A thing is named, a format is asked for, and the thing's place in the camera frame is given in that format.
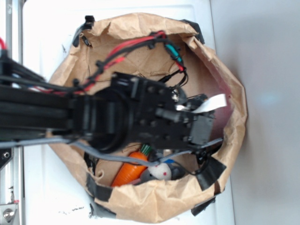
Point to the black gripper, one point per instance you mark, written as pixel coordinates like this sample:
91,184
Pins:
156,118

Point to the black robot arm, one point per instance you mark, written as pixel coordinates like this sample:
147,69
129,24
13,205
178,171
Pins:
26,116

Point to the grey plush mouse toy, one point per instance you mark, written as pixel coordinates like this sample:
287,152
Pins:
163,171

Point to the orange plastic toy carrot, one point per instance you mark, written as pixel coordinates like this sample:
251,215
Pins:
130,171

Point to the brown paper bag bin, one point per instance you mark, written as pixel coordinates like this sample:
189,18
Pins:
156,201

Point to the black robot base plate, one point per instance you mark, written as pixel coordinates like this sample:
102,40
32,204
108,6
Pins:
5,157

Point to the silver metal frame rail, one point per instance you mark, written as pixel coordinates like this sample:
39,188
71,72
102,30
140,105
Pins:
12,203

